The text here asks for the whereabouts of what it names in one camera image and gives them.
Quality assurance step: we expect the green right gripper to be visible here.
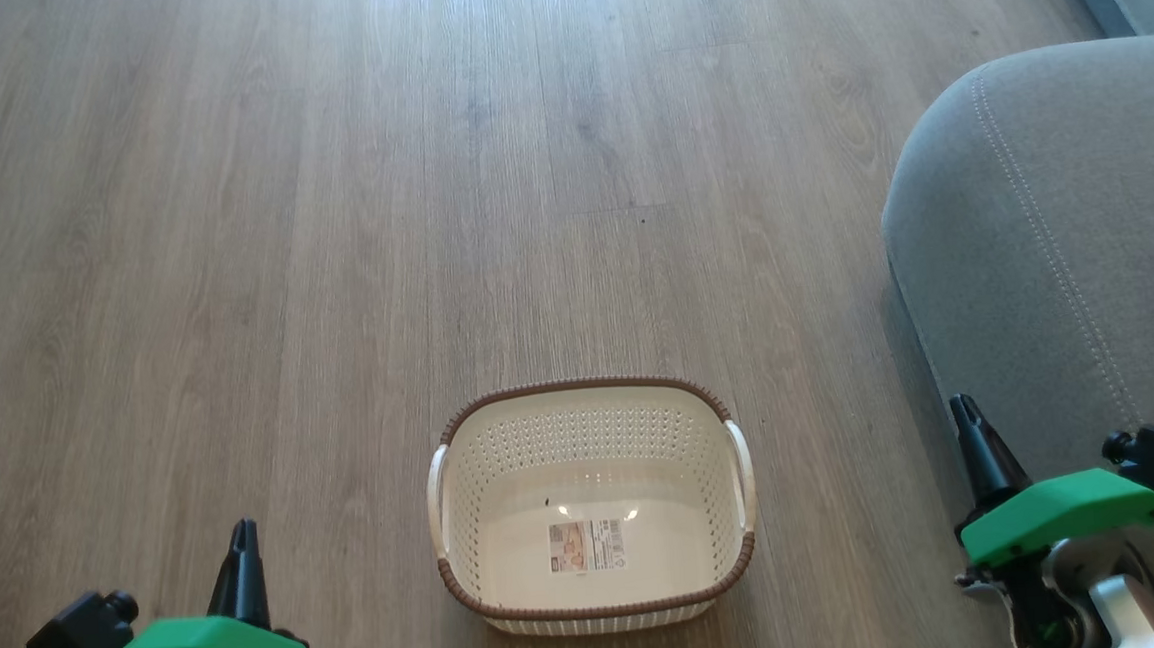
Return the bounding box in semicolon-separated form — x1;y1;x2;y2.
948;382;1154;572

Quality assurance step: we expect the cream laundry basket brown rim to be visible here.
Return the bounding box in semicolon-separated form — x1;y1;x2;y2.
420;368;765;643

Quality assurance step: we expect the printed basket label sticker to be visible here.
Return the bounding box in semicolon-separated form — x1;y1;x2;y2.
546;517;629;576

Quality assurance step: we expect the grey fabric sofa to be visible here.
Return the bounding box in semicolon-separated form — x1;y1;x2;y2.
871;35;1154;648

